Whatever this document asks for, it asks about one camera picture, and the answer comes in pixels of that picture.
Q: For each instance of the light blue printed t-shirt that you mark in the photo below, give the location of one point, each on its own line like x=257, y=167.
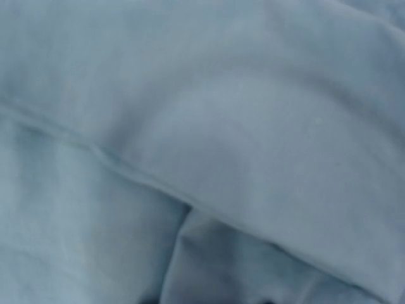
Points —
x=202, y=151

